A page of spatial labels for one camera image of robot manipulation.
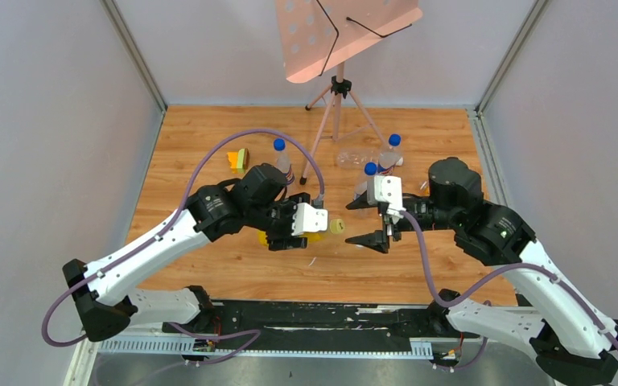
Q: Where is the pepsi bottle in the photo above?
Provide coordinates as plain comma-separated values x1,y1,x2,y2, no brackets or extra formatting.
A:
377,133,403,175
353,162,378,199
275,149,295,186

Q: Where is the pink music stand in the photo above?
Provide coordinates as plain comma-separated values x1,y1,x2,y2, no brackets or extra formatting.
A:
274,0,425,186

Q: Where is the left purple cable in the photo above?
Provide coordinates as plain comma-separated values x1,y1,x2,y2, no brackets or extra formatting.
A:
39,128,327,386

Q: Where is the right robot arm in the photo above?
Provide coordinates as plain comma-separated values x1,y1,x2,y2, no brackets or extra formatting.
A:
348,157,618,385

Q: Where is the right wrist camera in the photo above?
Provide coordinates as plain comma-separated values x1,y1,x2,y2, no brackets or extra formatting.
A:
366,175,405,219

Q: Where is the yellow bottle cap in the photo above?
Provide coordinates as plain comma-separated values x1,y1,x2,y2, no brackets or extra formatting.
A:
328,218,346,235

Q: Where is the yellow juice bottle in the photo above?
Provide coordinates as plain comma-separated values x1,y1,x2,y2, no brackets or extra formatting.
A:
257,230,330,247

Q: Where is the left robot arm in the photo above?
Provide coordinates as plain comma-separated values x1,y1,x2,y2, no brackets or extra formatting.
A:
62,163,311,342

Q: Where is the clear bottle white cap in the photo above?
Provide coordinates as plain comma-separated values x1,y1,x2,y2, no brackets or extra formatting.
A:
336,148,380,169

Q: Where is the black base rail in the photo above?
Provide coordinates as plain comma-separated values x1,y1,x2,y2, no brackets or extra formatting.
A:
99,300,482,362

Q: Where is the yellow green toy block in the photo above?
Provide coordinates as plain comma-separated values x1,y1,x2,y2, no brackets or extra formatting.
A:
227,148,249,175

